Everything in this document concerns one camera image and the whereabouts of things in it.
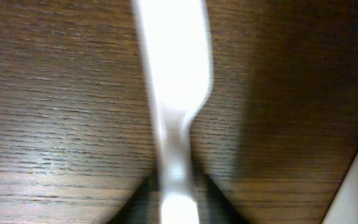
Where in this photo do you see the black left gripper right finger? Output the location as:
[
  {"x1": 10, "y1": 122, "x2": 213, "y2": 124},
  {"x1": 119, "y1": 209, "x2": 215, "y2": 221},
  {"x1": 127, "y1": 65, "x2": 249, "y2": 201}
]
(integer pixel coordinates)
[{"x1": 193, "y1": 161, "x2": 250, "y2": 224}]

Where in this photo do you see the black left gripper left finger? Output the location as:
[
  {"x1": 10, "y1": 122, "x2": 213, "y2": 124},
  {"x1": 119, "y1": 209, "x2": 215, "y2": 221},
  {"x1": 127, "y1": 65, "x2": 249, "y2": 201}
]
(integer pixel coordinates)
[{"x1": 106, "y1": 169, "x2": 158, "y2": 224}]

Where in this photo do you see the white plastic knife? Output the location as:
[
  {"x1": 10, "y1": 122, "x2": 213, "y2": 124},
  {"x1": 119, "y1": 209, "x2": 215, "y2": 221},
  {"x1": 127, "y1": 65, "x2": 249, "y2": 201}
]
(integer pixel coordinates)
[{"x1": 132, "y1": 0, "x2": 213, "y2": 224}]

